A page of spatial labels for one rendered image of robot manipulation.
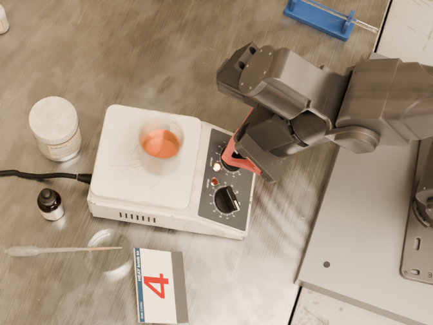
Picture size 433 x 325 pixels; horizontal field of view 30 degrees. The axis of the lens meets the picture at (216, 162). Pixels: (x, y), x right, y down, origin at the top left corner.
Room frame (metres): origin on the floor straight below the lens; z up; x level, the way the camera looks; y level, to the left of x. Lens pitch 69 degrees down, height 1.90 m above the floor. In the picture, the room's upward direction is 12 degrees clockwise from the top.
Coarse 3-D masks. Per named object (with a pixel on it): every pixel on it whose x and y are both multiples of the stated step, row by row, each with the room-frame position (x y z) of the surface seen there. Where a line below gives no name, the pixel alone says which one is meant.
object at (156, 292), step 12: (144, 252) 0.23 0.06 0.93; (156, 252) 0.24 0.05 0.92; (144, 264) 0.22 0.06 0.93; (156, 264) 0.22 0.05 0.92; (144, 276) 0.20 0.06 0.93; (156, 276) 0.21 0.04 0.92; (168, 276) 0.21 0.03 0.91; (144, 288) 0.19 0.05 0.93; (156, 288) 0.19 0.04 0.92; (168, 288) 0.20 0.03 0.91; (144, 300) 0.17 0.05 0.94; (156, 300) 0.18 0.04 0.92; (168, 300) 0.18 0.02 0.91; (144, 312) 0.16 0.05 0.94; (156, 312) 0.17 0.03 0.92; (168, 312) 0.17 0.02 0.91
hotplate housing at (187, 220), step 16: (208, 128) 0.40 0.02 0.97; (208, 144) 0.37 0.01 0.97; (80, 176) 0.31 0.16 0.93; (192, 192) 0.31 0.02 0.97; (96, 208) 0.27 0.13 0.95; (112, 208) 0.27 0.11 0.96; (128, 208) 0.27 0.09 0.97; (144, 208) 0.28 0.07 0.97; (160, 208) 0.28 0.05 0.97; (192, 208) 0.29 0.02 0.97; (160, 224) 0.27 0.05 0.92; (176, 224) 0.27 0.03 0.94; (192, 224) 0.28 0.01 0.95; (208, 224) 0.28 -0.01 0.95
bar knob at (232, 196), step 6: (228, 186) 0.33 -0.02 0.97; (216, 192) 0.32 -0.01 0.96; (222, 192) 0.32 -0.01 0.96; (228, 192) 0.32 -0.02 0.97; (216, 198) 0.31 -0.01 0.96; (222, 198) 0.31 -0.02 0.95; (228, 198) 0.31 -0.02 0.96; (234, 198) 0.31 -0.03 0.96; (216, 204) 0.30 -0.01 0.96; (222, 204) 0.31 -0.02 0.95; (228, 204) 0.31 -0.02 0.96; (234, 204) 0.31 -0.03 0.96; (222, 210) 0.30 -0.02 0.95; (228, 210) 0.30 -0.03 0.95; (234, 210) 0.30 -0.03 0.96
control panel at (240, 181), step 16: (224, 144) 0.38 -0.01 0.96; (208, 160) 0.36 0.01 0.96; (208, 176) 0.34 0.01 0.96; (224, 176) 0.34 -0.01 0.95; (240, 176) 0.35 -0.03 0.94; (208, 192) 0.32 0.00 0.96; (240, 192) 0.33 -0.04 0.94; (208, 208) 0.30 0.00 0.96; (240, 208) 0.31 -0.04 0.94; (224, 224) 0.28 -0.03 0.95; (240, 224) 0.29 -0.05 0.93
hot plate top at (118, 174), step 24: (120, 120) 0.37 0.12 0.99; (144, 120) 0.38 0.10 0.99; (192, 120) 0.39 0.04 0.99; (120, 144) 0.34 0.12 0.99; (192, 144) 0.36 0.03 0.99; (96, 168) 0.31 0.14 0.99; (120, 168) 0.31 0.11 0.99; (192, 168) 0.33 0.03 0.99; (96, 192) 0.28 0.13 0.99; (120, 192) 0.28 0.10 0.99; (144, 192) 0.29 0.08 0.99; (168, 192) 0.30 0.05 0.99
